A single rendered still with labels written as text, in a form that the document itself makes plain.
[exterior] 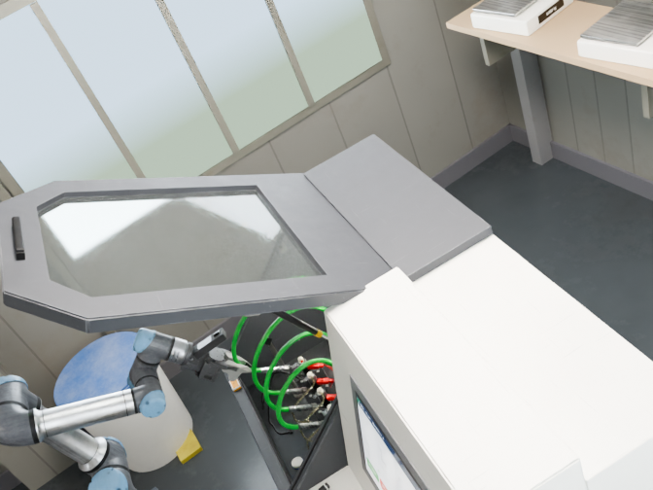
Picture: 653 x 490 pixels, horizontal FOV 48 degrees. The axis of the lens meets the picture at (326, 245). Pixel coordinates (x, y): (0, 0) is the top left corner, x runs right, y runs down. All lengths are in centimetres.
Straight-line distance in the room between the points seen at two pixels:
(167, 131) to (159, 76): 27
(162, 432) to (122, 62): 179
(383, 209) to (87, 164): 184
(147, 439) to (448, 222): 223
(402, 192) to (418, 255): 29
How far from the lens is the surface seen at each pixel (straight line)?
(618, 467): 153
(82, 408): 220
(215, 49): 365
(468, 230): 197
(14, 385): 231
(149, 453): 386
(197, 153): 376
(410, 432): 153
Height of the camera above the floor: 276
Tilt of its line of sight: 37 degrees down
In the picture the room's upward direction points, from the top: 25 degrees counter-clockwise
